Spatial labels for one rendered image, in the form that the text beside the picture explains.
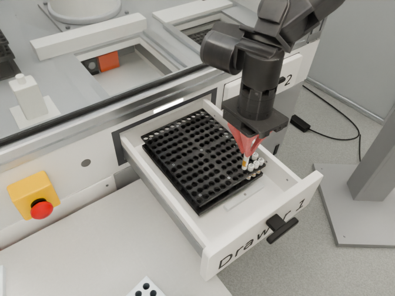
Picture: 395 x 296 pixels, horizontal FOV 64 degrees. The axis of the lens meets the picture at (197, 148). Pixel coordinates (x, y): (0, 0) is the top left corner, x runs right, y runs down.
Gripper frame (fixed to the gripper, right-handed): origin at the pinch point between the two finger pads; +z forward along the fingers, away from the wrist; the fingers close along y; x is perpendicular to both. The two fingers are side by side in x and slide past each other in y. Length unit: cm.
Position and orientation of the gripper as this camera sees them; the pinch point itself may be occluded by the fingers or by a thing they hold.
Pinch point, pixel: (247, 150)
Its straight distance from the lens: 59.2
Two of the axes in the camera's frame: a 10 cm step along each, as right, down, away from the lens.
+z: -0.3, 7.4, 6.7
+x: 8.1, -3.7, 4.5
